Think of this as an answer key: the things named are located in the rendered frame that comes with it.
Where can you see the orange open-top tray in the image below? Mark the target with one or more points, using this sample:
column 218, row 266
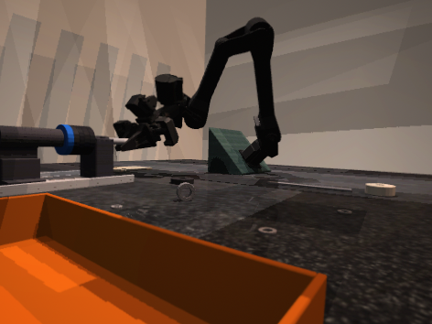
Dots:
column 63, row 262

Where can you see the blue ring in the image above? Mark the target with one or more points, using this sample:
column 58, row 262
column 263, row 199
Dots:
column 68, row 140

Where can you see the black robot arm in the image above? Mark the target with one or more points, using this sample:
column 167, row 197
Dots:
column 256, row 36

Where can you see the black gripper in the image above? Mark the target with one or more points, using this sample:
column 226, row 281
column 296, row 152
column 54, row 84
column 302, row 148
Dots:
column 144, row 134

